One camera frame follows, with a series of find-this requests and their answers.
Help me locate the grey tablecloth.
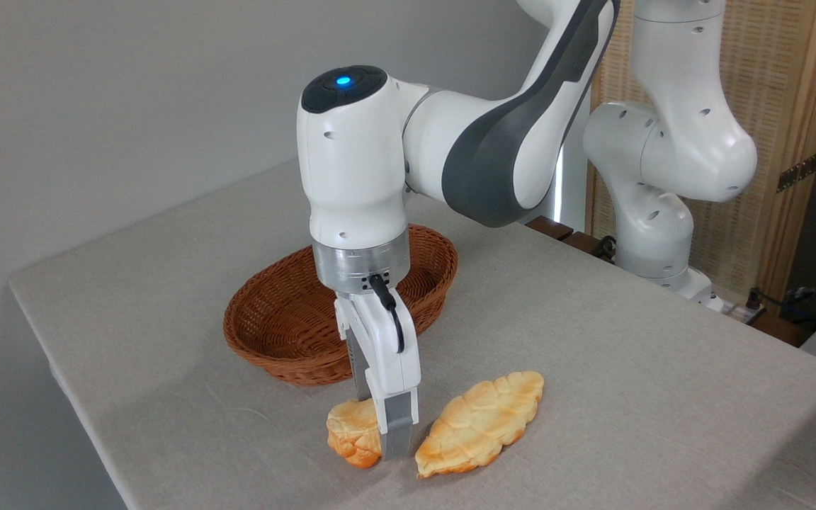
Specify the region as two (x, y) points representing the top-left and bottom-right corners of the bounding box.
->
(8, 159), (816, 510)

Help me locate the dark brown wooden block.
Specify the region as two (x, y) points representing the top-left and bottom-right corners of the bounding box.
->
(526, 216), (574, 242)
(564, 232), (616, 261)

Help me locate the white power strip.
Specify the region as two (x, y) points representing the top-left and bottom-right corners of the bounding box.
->
(705, 294), (767, 326)

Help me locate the brown wicker oval basket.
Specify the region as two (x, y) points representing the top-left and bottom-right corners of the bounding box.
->
(223, 224), (459, 387)

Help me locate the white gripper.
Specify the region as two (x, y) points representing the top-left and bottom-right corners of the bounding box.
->
(334, 286), (421, 460)

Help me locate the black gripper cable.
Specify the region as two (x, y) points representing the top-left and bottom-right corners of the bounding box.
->
(368, 274), (406, 354)

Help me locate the long leaf-shaped golden bread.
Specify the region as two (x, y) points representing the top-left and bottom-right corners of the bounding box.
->
(415, 370), (545, 480)

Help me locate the round golden bread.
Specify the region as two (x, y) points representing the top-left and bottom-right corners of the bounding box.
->
(327, 398), (385, 470)

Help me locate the dark metal screen hinge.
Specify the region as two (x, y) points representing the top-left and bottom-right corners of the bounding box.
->
(776, 152), (816, 193)

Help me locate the wooden woven folding screen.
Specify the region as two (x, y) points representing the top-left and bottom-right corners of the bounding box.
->
(585, 0), (816, 305)

